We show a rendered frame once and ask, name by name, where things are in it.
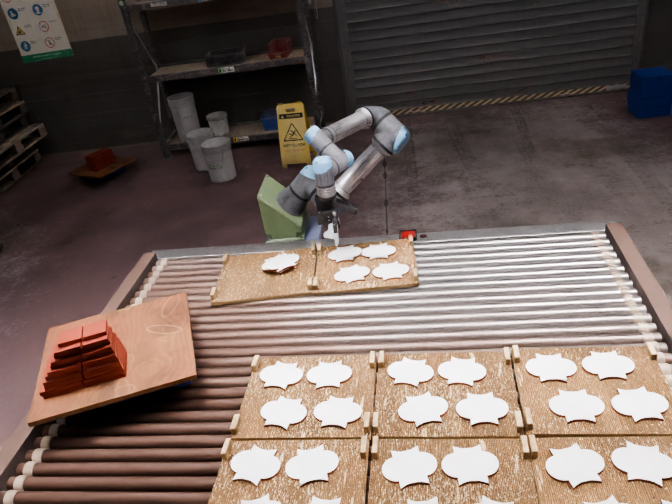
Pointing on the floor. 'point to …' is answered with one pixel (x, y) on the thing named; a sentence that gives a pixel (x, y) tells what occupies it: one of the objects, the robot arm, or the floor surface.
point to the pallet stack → (17, 138)
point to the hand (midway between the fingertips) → (339, 237)
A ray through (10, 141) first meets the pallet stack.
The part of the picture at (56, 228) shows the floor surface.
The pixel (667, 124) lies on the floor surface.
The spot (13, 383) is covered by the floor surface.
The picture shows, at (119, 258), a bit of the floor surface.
